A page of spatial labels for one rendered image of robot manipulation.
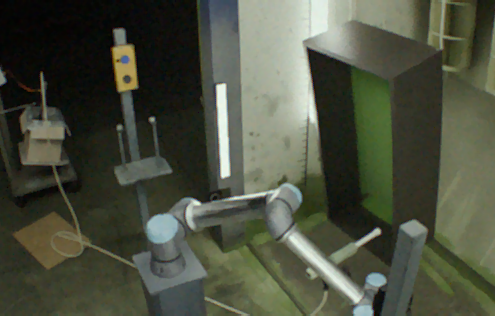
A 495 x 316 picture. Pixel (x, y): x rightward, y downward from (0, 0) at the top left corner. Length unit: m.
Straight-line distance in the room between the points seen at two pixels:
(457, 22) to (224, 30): 1.55
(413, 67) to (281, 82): 1.21
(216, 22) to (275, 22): 0.38
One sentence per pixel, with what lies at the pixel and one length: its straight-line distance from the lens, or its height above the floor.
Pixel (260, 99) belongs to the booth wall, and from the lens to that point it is 3.05.
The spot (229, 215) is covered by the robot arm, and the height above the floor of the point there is 0.97.
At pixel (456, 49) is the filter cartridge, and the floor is 1.42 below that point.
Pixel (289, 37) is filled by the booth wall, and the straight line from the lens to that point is 3.02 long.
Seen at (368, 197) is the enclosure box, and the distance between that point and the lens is 3.21.
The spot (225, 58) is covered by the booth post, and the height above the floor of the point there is 1.42.
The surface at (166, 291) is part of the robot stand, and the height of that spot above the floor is 0.61.
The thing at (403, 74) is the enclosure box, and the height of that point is 1.63.
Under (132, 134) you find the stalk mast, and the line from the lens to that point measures 3.04.
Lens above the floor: 2.29
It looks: 30 degrees down
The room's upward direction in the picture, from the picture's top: 2 degrees counter-clockwise
